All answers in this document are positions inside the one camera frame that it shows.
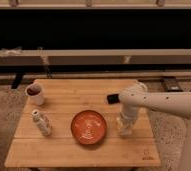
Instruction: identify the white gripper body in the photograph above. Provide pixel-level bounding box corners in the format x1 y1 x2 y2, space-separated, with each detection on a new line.
120 106 139 124

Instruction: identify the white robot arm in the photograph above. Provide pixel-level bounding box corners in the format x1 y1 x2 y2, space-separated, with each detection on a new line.
117 82 191 171

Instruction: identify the white patterned bottle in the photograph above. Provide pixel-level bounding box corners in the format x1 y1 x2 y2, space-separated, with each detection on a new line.
32 109 52 137

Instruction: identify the white cup with dark contents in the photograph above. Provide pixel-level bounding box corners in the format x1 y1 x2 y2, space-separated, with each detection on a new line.
25 83 44 105

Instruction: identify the black phone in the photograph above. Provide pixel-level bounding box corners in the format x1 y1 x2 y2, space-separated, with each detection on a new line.
107 94 119 104

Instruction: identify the wooden bench rail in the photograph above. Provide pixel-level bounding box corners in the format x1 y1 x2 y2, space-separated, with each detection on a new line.
0 49 191 66

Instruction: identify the orange bowl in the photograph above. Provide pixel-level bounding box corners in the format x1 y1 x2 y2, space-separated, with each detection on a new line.
71 110 107 145

